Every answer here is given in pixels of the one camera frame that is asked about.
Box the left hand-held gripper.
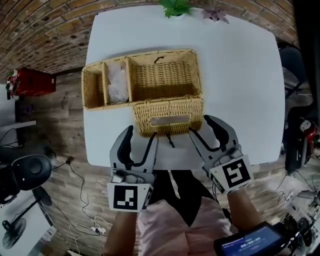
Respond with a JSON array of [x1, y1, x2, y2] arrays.
[[106, 124, 159, 213]]

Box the black rounded chair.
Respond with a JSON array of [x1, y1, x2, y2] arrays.
[[11, 154, 53, 192]]

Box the person's pink shirt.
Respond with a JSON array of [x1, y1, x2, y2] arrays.
[[137, 196, 234, 256]]

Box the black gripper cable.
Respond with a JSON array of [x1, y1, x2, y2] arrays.
[[211, 182, 233, 224]]

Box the woven wicker organizer basket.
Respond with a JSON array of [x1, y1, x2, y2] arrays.
[[81, 48, 205, 149]]

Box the person's left forearm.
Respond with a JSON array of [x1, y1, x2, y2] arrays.
[[103, 211, 140, 256]]

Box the black floor stand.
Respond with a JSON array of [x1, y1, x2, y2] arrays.
[[1, 187, 53, 250]]

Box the person's black trousers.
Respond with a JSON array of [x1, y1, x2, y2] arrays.
[[148, 169, 219, 228]]

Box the person's right forearm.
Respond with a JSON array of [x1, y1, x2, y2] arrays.
[[226, 188, 266, 236]]

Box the black wrist-mounted screen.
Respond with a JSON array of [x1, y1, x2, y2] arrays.
[[213, 221, 291, 256]]

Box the red box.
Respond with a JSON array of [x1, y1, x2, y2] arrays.
[[6, 67, 57, 97]]

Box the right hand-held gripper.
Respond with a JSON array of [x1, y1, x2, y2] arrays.
[[188, 114, 255, 195]]

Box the purple potted plant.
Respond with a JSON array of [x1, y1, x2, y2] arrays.
[[201, 6, 230, 25]]

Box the green potted plant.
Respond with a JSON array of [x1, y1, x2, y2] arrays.
[[159, 0, 194, 19]]

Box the red shiny bag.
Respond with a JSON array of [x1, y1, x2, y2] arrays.
[[298, 117, 320, 151]]

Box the black floor cable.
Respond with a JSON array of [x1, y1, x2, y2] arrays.
[[51, 156, 101, 234]]

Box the grey wheeled machine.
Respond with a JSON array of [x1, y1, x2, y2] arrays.
[[281, 189, 320, 251]]

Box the black office chair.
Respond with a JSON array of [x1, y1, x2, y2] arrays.
[[284, 104, 320, 173]]

